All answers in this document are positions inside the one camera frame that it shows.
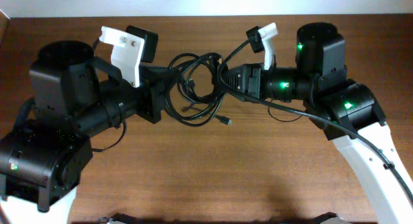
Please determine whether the thick black cable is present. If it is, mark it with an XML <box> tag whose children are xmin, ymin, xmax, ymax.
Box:
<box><xmin>163</xmin><ymin>52</ymin><xmax>227</xmax><ymax>127</ymax></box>

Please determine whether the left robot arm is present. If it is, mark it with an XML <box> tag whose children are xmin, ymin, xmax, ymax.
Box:
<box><xmin>1</xmin><ymin>41</ymin><xmax>176</xmax><ymax>223</ymax></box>

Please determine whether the left camera cable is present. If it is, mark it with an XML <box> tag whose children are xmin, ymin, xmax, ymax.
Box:
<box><xmin>91</xmin><ymin>120</ymin><xmax>128</xmax><ymax>153</ymax></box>

